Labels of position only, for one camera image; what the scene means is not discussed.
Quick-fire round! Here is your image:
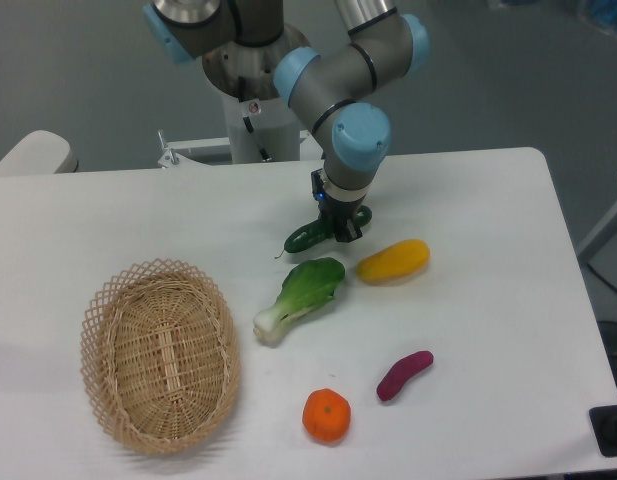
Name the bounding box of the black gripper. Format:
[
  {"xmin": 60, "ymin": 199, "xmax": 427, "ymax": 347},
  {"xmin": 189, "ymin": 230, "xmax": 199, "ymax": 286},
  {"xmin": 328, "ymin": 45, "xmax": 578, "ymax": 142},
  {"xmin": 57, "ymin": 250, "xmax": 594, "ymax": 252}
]
[{"xmin": 311, "ymin": 169, "xmax": 367, "ymax": 243}]

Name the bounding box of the green cucumber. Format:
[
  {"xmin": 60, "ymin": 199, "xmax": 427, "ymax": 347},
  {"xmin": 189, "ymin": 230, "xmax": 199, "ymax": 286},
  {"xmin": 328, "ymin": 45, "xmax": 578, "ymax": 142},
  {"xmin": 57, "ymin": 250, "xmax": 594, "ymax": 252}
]
[{"xmin": 281, "ymin": 205, "xmax": 373, "ymax": 254}]

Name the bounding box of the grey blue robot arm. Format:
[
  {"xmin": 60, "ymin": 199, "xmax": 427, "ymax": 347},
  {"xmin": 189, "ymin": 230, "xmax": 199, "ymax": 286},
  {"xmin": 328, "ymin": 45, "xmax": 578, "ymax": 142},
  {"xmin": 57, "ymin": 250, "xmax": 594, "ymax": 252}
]
[{"xmin": 143, "ymin": 1, "xmax": 430, "ymax": 246}]

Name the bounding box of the green bok choy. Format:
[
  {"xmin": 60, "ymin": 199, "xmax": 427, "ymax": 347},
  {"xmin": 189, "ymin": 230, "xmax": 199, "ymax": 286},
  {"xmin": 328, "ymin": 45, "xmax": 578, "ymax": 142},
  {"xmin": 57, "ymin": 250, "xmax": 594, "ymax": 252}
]
[{"xmin": 253, "ymin": 257, "xmax": 345, "ymax": 345}]

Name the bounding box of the yellow mango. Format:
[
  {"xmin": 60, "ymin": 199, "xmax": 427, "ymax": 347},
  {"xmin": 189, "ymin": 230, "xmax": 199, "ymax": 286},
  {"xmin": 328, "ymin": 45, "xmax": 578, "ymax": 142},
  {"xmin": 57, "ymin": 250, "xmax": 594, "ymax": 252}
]
[{"xmin": 356, "ymin": 239, "xmax": 431, "ymax": 285}]

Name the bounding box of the purple sweet potato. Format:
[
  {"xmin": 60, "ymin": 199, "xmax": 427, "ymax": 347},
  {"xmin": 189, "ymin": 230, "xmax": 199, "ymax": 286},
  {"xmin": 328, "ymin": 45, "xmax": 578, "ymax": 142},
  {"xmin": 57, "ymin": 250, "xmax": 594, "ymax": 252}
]
[{"xmin": 376, "ymin": 350, "xmax": 434, "ymax": 402}]

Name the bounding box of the orange tangerine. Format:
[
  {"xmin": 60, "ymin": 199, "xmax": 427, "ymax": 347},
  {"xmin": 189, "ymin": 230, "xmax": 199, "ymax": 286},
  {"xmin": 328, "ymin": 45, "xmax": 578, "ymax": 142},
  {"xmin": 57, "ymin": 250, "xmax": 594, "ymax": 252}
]
[{"xmin": 302, "ymin": 388, "xmax": 351, "ymax": 443}]

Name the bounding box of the woven wicker basket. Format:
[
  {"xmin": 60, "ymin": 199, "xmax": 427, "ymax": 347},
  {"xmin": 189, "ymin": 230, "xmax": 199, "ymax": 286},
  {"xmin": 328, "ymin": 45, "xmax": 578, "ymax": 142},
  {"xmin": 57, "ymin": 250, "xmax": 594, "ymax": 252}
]
[{"xmin": 80, "ymin": 259, "xmax": 240, "ymax": 455}]

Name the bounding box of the white furniture edge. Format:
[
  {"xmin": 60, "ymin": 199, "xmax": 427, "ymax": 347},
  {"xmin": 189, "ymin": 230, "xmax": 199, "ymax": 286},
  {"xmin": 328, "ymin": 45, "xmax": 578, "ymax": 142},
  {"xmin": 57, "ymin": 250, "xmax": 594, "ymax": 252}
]
[{"xmin": 575, "ymin": 200, "xmax": 617, "ymax": 264}]

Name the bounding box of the white chair armrest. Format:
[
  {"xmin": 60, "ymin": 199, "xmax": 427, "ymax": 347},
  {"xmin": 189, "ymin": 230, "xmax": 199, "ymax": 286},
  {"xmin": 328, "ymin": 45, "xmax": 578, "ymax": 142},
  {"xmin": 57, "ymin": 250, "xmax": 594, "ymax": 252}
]
[{"xmin": 0, "ymin": 130, "xmax": 79, "ymax": 177}]

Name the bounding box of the black device at table edge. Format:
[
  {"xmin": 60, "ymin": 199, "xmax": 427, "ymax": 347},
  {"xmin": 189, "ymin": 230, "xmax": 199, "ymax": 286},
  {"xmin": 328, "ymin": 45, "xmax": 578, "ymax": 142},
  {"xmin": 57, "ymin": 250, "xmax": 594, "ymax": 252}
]
[{"xmin": 589, "ymin": 405, "xmax": 617, "ymax": 458}]

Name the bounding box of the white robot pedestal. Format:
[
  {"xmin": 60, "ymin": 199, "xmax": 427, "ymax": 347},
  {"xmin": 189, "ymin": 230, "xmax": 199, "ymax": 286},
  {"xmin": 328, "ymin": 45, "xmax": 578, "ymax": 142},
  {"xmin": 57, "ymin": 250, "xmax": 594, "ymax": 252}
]
[{"xmin": 156, "ymin": 24, "xmax": 339, "ymax": 170}]

